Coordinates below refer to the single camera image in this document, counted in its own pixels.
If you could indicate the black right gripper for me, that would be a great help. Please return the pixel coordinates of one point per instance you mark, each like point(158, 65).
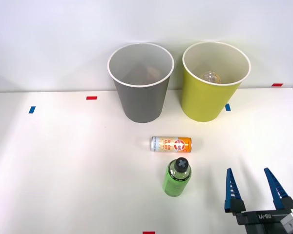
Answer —
point(261, 223)

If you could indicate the green bottle with black cap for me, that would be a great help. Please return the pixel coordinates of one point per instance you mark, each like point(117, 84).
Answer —
point(175, 182)

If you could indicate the orange and white can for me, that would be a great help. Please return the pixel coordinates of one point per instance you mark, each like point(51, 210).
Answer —
point(171, 144)

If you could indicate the yellow-green plastic waste bin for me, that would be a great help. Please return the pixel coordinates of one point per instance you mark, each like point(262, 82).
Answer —
point(205, 102)

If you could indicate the clear plastic bottle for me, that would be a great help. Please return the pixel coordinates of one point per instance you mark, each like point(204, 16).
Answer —
point(211, 78)

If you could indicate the grey plastic waste bin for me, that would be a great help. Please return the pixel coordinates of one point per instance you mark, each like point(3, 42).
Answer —
point(141, 104)

